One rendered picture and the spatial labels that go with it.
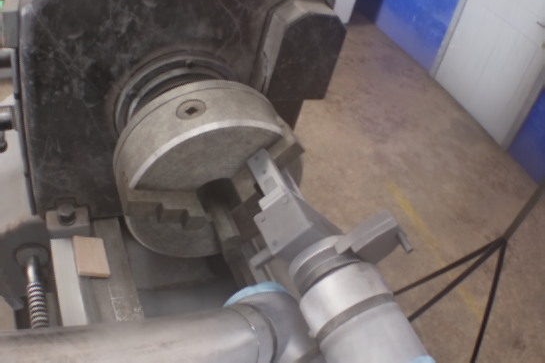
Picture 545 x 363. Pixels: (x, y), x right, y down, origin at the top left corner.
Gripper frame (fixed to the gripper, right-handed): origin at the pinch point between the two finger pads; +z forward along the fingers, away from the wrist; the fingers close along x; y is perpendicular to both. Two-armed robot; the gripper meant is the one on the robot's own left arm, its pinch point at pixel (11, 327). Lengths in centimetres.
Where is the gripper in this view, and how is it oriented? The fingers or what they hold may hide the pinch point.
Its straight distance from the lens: 93.1
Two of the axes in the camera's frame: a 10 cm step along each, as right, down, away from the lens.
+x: -2.6, -5.9, 7.7
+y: 9.5, -3.2, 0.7
